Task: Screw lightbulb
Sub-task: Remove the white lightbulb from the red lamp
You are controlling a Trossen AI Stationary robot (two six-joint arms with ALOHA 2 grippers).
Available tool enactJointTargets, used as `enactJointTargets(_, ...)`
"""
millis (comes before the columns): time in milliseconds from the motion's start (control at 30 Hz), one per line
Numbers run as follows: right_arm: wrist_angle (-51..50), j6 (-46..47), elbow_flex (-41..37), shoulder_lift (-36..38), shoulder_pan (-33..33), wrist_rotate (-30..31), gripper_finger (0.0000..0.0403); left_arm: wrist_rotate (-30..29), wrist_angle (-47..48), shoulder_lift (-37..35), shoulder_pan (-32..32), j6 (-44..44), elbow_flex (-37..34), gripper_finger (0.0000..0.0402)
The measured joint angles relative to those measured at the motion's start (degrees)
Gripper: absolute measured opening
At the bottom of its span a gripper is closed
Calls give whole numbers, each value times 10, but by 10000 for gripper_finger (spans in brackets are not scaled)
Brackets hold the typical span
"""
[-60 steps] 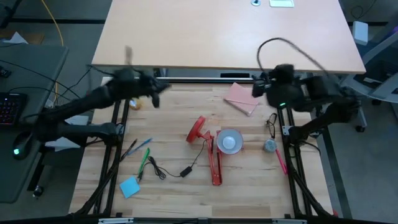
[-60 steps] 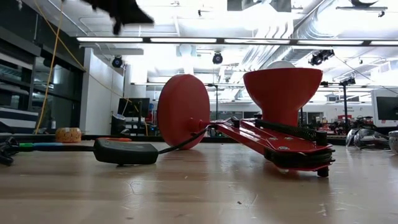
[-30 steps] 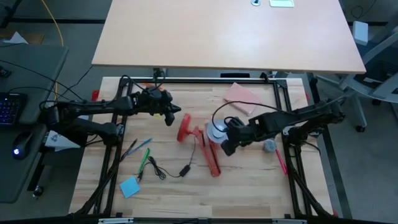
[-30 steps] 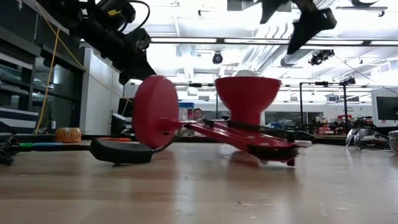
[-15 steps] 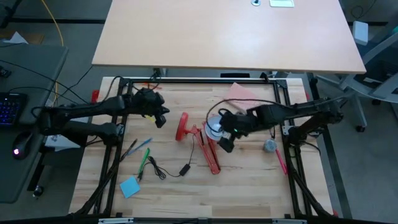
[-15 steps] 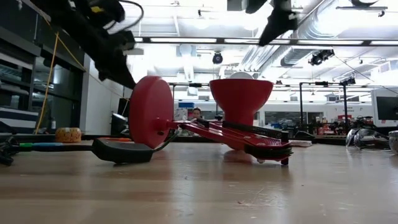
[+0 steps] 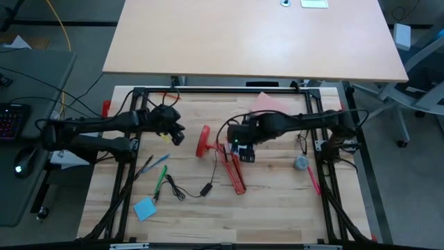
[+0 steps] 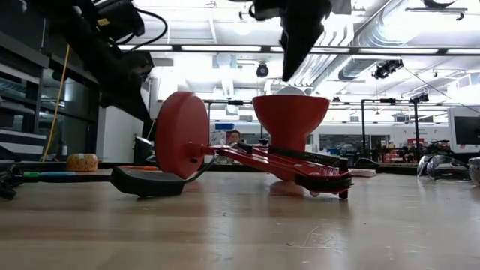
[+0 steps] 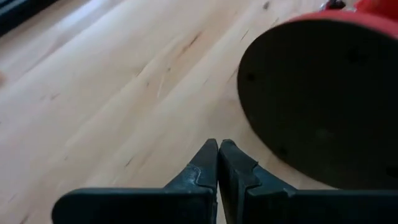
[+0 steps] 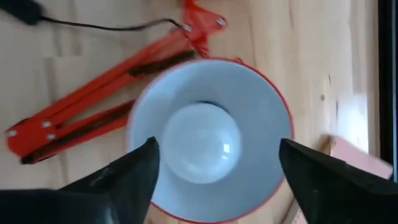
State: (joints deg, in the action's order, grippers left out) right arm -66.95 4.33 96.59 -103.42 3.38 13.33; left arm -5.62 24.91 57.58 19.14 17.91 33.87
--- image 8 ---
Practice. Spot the black ceiling dome camera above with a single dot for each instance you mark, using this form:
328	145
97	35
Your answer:
262	70

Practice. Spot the black ceiling spotlight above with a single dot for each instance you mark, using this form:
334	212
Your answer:
388	68

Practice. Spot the black aluminium table frame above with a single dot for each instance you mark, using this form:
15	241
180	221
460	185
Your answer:
105	165

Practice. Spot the small round patterned container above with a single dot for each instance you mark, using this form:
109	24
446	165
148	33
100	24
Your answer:
82	162

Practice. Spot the green pen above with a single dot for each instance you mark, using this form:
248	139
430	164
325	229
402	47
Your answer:
31	174

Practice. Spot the red desk lamp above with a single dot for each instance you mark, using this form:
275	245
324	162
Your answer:
180	135

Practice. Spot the black ceiling track fixture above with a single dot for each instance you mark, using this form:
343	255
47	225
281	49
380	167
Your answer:
437	5

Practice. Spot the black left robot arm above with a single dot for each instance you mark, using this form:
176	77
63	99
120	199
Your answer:
56	22

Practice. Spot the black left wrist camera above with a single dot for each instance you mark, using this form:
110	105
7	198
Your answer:
120	18

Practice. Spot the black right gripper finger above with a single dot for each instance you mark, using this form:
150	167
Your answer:
300	48

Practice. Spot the orange pen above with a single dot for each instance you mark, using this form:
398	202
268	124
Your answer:
140	168

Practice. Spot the silver ceiling duct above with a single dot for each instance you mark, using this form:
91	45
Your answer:
375	33

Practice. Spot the long ceiling light strip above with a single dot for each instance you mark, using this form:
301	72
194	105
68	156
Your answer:
225	48

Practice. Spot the person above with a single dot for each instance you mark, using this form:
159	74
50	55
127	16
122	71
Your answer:
234	137

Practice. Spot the black waste bin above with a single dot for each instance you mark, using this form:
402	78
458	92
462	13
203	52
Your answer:
142	150

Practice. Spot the computer monitor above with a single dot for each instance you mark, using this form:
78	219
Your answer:
467	129

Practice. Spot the blue pen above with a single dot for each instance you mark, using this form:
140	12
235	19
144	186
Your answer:
58	175

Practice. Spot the black background rig frame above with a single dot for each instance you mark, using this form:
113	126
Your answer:
363	127

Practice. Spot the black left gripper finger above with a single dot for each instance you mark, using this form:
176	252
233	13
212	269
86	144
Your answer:
131	99

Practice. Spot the clear safety goggles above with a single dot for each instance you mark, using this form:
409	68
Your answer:
446	168

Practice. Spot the pink notebook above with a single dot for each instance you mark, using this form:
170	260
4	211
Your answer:
363	173

